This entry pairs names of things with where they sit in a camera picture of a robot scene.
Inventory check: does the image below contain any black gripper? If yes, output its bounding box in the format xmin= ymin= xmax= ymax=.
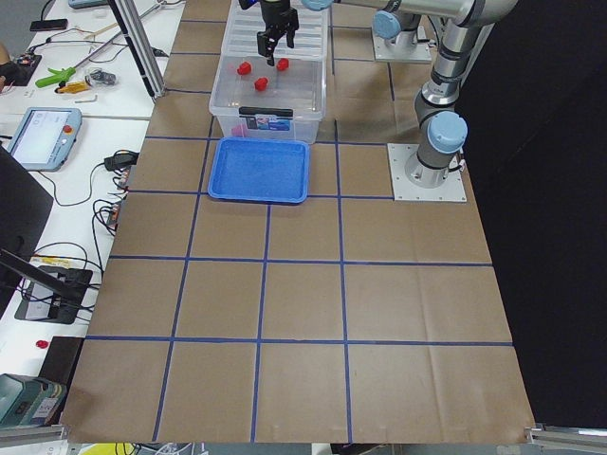
xmin=256 ymin=0 xmax=298 ymax=66

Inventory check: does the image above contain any red block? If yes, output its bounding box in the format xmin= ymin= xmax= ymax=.
xmin=276 ymin=58 xmax=289 ymax=71
xmin=237 ymin=62 xmax=252 ymax=76
xmin=254 ymin=77 xmax=269 ymax=92

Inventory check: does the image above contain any clear plastic storage box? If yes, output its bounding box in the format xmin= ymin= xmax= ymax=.
xmin=209 ymin=56 xmax=326 ymax=144

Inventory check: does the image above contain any blue plastic tray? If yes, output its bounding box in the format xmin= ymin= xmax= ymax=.
xmin=208 ymin=137 xmax=310 ymax=204

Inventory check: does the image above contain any black small parts pile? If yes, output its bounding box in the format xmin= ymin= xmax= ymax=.
xmin=85 ymin=68 xmax=118 ymax=87

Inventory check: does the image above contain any silver allen key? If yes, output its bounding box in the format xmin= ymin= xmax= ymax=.
xmin=74 ymin=94 xmax=99 ymax=104

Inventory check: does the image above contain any black power adapter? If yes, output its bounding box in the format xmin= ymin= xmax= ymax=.
xmin=103 ymin=152 xmax=139 ymax=172

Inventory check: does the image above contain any black smartphone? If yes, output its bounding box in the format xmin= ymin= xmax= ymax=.
xmin=29 ymin=18 xmax=68 ymax=32

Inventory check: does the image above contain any blue teach pendant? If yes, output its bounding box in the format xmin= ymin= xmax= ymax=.
xmin=8 ymin=107 xmax=83 ymax=172

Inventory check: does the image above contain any black monitor stand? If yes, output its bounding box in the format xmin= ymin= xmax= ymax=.
xmin=1 ymin=249 xmax=93 ymax=325

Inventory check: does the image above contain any aluminium frame post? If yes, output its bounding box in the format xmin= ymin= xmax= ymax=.
xmin=108 ymin=0 xmax=165 ymax=100

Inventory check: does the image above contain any green handled reacher grabber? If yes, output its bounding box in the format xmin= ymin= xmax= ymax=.
xmin=35 ymin=1 xmax=180 ymax=88

